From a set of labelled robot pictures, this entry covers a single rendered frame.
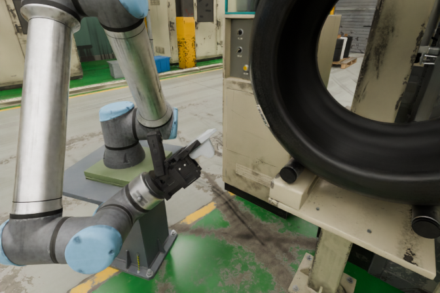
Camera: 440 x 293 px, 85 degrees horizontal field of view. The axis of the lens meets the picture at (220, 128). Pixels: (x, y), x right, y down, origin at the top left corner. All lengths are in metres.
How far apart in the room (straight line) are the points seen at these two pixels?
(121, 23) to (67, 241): 0.50
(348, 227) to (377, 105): 0.40
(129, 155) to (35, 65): 0.64
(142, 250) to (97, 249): 0.91
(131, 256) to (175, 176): 0.99
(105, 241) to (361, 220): 0.59
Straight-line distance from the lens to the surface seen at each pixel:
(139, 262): 1.53
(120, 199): 0.66
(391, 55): 0.88
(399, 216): 0.80
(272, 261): 1.60
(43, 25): 0.68
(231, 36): 1.56
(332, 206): 0.75
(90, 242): 0.56
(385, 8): 0.88
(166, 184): 0.64
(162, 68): 6.09
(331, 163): 0.58
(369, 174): 0.57
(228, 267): 1.55
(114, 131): 1.13
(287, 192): 0.68
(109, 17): 0.70
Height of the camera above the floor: 1.27
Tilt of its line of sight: 25 degrees down
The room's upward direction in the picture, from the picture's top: straight up
